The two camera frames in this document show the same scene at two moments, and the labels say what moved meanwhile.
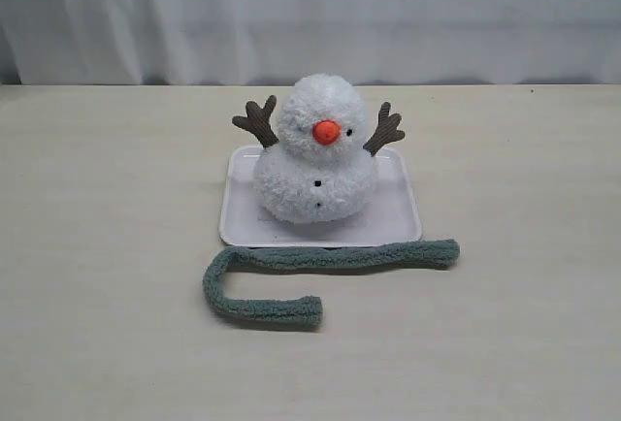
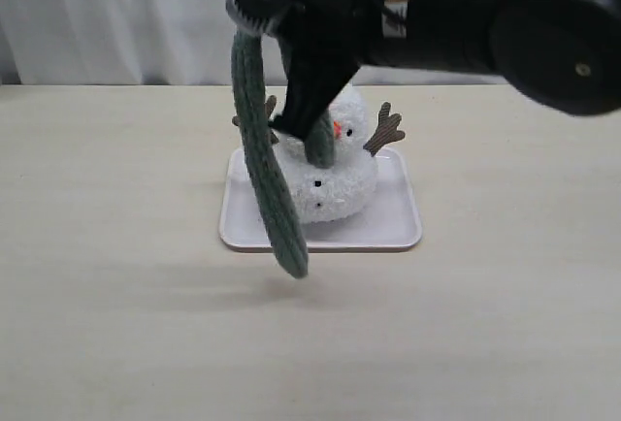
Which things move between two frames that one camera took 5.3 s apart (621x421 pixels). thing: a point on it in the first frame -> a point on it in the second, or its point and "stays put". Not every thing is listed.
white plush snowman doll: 318,168 stays put
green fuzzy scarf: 306,311 -> 261,145
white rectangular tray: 391,216 stays put
